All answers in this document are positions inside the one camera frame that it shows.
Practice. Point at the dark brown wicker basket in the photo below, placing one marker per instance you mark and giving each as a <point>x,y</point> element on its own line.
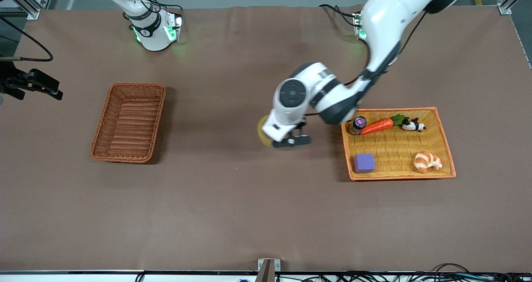
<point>129,124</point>

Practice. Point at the purple cube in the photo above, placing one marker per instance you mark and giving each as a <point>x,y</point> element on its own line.
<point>364,163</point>

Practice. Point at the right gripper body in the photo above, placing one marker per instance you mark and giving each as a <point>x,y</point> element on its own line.
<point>12,77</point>

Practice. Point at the clear yellowish tape roll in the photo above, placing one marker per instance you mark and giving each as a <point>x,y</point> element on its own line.
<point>262,132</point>

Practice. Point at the small bottle purple cap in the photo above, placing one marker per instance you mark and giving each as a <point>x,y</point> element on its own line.
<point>358,123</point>

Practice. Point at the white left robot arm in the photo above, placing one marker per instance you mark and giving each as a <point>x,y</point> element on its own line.
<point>386,20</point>

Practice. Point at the brown table cloth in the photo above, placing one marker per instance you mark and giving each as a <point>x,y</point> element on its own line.
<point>249,190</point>

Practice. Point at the black white panda toy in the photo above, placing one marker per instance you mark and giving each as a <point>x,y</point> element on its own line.
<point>411,126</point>

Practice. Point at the light orange wicker basket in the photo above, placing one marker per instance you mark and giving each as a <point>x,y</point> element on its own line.
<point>399,149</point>

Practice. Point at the white table edge rail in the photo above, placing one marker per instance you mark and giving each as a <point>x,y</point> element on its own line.
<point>83,277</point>

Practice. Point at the toy croissant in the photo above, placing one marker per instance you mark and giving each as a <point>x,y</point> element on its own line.
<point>424,160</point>

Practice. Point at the grey arm base connector box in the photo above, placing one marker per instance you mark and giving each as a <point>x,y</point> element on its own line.
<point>359,24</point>
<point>176,24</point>

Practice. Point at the orange toy carrot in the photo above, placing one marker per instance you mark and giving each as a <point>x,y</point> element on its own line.
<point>378,126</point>

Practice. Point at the metal bracket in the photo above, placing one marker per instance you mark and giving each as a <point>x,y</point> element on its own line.
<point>266,271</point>

